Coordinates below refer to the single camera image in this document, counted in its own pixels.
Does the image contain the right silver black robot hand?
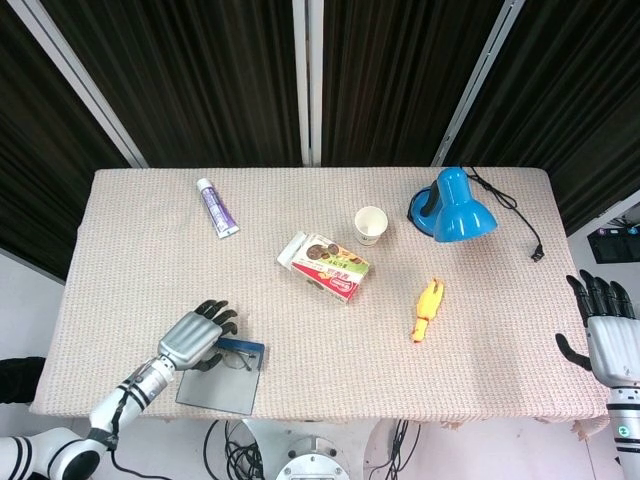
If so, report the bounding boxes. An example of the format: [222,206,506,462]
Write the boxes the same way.
[555,269,640,387]

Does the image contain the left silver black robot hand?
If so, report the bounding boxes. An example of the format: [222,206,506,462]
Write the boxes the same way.
[157,299,240,372]

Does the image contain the blue glasses case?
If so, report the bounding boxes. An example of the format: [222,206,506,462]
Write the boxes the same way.
[175,337,267,416]

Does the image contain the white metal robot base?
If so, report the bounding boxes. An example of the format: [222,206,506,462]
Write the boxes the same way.
[242,418,401,480]

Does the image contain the red green cookie box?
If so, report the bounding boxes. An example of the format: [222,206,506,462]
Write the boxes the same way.
[277,231,374,306]

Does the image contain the black electronic device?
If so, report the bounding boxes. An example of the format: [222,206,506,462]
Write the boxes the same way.
[587,227,640,264]

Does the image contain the purple white toothpaste tube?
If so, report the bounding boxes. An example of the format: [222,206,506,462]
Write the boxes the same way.
[196,178,240,240]

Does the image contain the beige woven tablecloth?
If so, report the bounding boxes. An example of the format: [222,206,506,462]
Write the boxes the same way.
[28,167,615,444]

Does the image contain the yellow rubber chicken toy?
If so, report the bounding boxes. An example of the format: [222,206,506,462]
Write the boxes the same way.
[410,278,446,344]

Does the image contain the blue desk lamp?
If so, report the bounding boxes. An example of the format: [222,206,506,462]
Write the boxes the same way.
[407,167,500,244]

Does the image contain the white paper cup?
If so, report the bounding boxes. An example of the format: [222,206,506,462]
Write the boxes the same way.
[354,206,389,247]

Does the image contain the black pleated curtain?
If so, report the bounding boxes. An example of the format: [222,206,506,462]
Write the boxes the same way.
[0,0,132,281]
[322,0,504,168]
[447,0,640,236]
[44,0,305,169]

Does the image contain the thin metal frame eyeglasses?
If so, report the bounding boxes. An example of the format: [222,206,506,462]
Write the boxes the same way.
[217,348,259,372]

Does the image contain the black floor cable bundle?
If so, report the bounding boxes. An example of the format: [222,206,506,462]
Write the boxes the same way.
[367,418,424,480]
[202,418,266,480]

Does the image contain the black lamp power cord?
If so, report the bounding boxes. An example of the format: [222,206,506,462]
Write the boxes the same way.
[462,166,546,261]

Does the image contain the white frame post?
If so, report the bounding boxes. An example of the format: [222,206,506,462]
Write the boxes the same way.
[291,0,325,168]
[14,0,150,169]
[432,0,526,168]

